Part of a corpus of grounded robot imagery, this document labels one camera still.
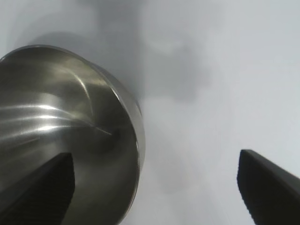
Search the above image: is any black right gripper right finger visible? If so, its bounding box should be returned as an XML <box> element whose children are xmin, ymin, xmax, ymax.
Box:
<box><xmin>236</xmin><ymin>149</ymin><xmax>300</xmax><ymax>225</ymax></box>

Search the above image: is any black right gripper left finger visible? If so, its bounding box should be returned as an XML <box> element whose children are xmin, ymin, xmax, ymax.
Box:
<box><xmin>0</xmin><ymin>151</ymin><xmax>76</xmax><ymax>225</ymax></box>

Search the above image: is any stainless steel mixing bowl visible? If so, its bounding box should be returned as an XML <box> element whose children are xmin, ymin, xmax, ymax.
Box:
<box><xmin>0</xmin><ymin>44</ymin><xmax>146</xmax><ymax>225</ymax></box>

